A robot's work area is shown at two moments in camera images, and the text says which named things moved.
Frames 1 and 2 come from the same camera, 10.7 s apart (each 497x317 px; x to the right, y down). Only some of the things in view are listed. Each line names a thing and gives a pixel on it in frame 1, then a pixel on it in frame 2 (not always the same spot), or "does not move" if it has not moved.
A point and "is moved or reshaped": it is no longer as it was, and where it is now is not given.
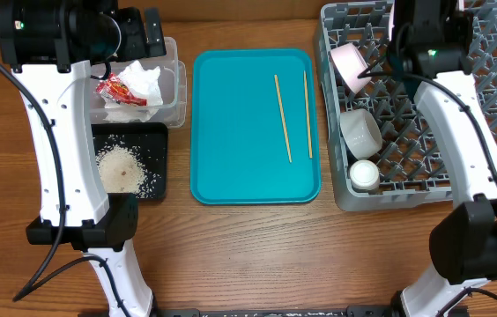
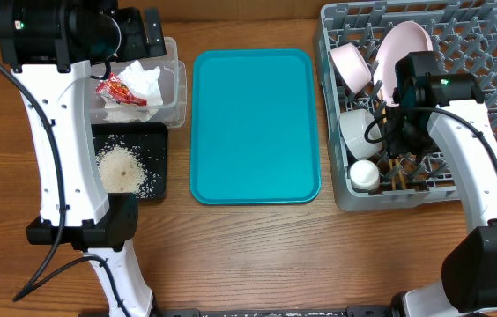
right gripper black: x=456 y=23 to x=396 y=147
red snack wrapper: x=113 y=86 does not move
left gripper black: x=137 y=47 does not move
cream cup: x=364 y=175 does not move
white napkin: x=144 y=83 does not move
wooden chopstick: x=307 y=114 to x=401 y=175
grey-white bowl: x=361 y=133 does not move
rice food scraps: x=121 y=171 does not move
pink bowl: x=351 y=64 does not move
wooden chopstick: x=283 y=121 to x=393 y=180
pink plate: x=391 y=22 is moved or reshaped
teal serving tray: x=255 y=127 does not move
